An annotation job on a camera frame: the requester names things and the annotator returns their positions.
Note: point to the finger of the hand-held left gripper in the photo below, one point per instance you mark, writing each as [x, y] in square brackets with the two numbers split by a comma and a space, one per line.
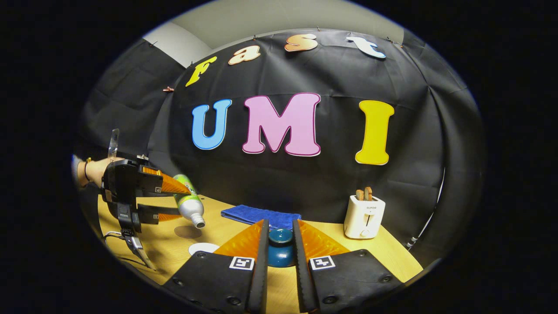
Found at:
[152, 183]
[150, 213]

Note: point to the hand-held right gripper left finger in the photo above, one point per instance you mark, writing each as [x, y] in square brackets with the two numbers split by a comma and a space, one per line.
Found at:
[260, 270]

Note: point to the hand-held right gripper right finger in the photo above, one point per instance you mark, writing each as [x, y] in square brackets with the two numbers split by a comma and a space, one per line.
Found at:
[301, 270]

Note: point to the blue teacup lid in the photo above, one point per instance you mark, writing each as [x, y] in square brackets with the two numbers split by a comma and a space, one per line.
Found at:
[280, 253]

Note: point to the silver water bottle green label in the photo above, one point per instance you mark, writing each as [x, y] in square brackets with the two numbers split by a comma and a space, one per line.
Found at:
[189, 205]

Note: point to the white teacup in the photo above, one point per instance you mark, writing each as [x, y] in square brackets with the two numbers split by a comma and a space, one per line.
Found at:
[201, 248]

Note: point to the blue folded towel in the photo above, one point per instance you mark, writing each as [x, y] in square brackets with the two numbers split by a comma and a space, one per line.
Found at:
[260, 216]

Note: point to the white toaster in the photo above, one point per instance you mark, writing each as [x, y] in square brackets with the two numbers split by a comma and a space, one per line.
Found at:
[364, 218]

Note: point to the black backdrop cloth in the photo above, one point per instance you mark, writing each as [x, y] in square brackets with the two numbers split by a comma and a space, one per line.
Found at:
[283, 187]

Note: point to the brown toast slice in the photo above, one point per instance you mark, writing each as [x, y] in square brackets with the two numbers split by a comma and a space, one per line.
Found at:
[369, 193]
[360, 195]

